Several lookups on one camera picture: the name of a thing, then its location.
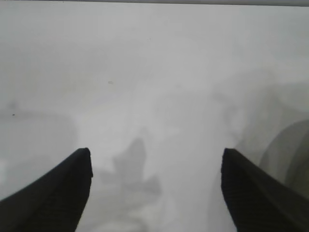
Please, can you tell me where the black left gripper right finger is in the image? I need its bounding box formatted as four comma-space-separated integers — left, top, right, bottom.
220, 147, 309, 232

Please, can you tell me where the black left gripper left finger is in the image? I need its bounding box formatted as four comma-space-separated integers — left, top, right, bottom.
0, 147, 94, 232

